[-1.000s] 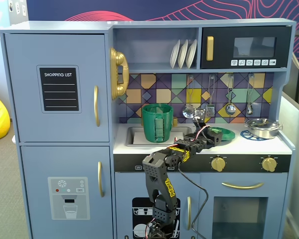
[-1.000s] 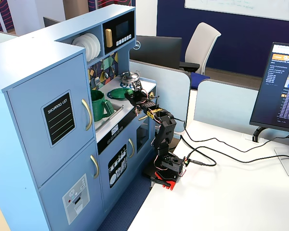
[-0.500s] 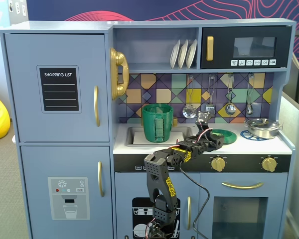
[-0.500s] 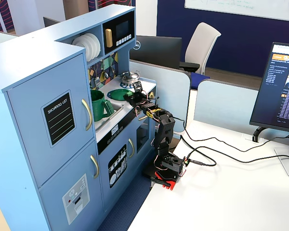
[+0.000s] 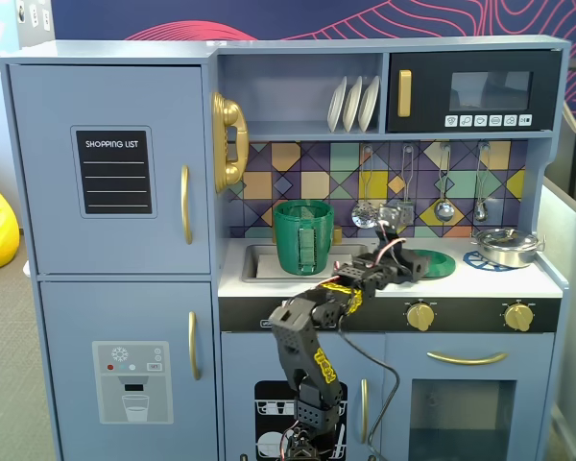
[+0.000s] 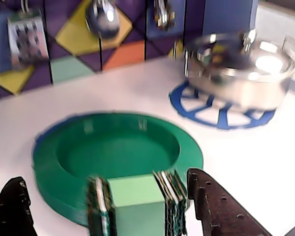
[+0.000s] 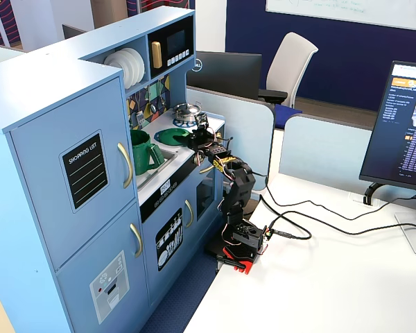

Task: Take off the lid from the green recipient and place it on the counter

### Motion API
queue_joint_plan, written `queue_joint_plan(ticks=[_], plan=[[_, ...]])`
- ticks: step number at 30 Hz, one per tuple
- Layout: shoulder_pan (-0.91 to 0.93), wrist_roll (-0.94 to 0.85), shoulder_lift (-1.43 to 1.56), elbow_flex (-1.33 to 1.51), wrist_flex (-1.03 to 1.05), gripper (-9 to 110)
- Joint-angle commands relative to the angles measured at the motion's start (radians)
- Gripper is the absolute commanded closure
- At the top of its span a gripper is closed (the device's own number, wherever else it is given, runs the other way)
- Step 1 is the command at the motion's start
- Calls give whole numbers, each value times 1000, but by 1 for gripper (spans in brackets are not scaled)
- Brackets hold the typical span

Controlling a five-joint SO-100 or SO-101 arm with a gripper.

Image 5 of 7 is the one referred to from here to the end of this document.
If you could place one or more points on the metal pot lid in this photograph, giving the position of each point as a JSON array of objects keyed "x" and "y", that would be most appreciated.
[{"x": 504, "y": 237}]

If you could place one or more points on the blue fridge door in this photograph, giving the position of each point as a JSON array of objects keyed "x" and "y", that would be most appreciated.
[{"x": 38, "y": 192}]

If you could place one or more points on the green 3D-printed container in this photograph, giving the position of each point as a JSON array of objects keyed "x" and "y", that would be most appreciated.
[{"x": 285, "y": 240}]

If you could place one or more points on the light grey office partition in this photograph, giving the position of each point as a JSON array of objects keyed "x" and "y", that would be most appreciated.
[{"x": 571, "y": 288}]

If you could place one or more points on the metal skimmer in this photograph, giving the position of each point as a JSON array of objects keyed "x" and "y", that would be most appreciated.
[{"x": 364, "y": 216}]

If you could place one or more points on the metal ladle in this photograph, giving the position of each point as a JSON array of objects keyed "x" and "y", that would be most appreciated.
[{"x": 444, "y": 210}]

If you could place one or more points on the grey toy sink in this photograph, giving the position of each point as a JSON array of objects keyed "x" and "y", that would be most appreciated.
[{"x": 264, "y": 264}]

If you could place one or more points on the blue oven door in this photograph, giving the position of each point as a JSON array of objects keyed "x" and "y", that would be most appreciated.
[{"x": 413, "y": 355}]

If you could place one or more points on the grey pin board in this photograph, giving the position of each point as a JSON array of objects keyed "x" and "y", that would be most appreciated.
[{"x": 38, "y": 33}]

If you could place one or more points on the metal slotted spatula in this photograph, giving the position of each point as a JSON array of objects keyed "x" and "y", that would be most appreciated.
[{"x": 406, "y": 211}]

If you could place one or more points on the blue freezer door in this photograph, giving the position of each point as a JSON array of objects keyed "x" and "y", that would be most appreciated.
[{"x": 67, "y": 336}]

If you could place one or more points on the blue toy kitchen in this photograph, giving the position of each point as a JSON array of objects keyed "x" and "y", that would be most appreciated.
[{"x": 125, "y": 50}]

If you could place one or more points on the black dishwasher sticker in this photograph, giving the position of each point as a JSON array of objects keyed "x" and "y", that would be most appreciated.
[{"x": 269, "y": 398}]

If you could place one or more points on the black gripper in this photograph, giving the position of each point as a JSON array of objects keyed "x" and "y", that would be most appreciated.
[{"x": 417, "y": 265}]

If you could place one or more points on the black microwave door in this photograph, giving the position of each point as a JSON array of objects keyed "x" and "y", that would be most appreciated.
[{"x": 461, "y": 60}]

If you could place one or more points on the green container lid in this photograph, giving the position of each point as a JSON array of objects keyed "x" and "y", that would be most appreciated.
[{"x": 441, "y": 264}]

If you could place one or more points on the gold stove knob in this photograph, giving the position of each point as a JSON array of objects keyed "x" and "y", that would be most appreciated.
[
  {"x": 518, "y": 317},
  {"x": 420, "y": 317}
]

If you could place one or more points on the metal spoon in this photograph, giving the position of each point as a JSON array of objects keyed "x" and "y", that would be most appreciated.
[{"x": 480, "y": 211}]

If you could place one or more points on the black shopping list chalkboard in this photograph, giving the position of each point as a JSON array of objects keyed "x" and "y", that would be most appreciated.
[{"x": 115, "y": 173}]

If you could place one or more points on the black control panel strip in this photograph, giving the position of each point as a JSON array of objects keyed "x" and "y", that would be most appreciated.
[{"x": 461, "y": 314}]

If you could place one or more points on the gold toy telephone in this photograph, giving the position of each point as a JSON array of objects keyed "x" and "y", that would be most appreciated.
[{"x": 225, "y": 115}]

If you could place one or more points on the gold tap knob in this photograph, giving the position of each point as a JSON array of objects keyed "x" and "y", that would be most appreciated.
[{"x": 338, "y": 234}]

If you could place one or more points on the white toy plate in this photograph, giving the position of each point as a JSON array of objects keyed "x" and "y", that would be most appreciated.
[
  {"x": 351, "y": 105},
  {"x": 336, "y": 108},
  {"x": 368, "y": 103}
]

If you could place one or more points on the metal toy pot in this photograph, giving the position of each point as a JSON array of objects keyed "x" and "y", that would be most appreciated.
[{"x": 509, "y": 257}]

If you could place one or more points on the grey ice dispenser sticker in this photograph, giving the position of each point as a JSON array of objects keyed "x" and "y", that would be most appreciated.
[{"x": 105, "y": 408}]

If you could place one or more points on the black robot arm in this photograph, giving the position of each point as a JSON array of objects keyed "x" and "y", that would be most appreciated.
[{"x": 293, "y": 336}]

